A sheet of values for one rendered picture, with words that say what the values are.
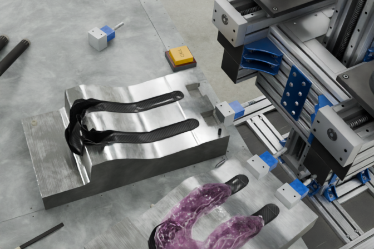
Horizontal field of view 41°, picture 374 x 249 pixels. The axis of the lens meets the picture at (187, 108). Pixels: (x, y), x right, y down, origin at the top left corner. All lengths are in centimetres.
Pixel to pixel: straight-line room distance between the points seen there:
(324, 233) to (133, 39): 103
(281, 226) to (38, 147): 64
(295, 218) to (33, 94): 83
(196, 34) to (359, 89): 175
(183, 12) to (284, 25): 157
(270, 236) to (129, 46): 80
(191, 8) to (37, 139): 195
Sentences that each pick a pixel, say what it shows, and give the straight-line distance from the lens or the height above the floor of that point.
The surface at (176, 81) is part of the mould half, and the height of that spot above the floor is 89.
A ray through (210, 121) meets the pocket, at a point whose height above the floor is 86.
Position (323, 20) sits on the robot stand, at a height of 95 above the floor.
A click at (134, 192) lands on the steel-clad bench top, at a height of 80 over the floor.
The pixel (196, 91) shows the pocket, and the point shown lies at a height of 86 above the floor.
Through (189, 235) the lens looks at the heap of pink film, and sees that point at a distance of 116.
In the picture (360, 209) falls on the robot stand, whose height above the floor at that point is 21.
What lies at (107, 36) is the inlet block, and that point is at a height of 84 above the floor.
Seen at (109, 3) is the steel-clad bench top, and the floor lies 80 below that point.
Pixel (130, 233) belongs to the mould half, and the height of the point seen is 91.
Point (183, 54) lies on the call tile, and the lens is 161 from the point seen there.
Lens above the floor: 194
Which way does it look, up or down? 49 degrees down
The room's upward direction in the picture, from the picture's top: 6 degrees clockwise
